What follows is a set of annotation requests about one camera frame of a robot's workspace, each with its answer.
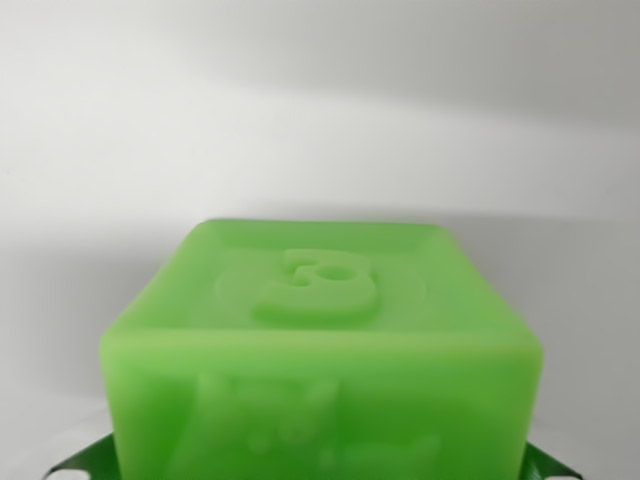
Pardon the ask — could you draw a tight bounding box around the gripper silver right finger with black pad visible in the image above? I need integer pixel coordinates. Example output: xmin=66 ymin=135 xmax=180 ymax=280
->
xmin=522 ymin=427 xmax=600 ymax=480

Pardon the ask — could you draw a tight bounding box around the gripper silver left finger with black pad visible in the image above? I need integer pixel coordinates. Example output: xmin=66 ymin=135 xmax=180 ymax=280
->
xmin=41 ymin=431 xmax=120 ymax=480

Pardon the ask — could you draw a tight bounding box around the green cube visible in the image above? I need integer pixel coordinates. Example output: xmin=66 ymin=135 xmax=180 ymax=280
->
xmin=97 ymin=217 xmax=545 ymax=480

